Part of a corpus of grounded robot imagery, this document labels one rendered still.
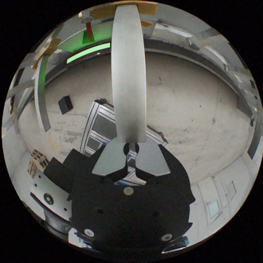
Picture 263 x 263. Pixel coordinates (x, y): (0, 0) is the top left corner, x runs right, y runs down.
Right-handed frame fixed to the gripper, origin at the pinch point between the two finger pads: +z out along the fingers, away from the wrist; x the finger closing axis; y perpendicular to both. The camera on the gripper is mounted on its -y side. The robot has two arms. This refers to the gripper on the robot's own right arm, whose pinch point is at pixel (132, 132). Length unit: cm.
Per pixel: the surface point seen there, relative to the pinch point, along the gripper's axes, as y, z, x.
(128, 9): -20.5, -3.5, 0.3
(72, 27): -47, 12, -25
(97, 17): -24.4, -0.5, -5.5
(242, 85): -27, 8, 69
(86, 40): -24.4, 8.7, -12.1
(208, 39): -25.1, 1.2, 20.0
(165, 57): -46, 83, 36
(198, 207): 243, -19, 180
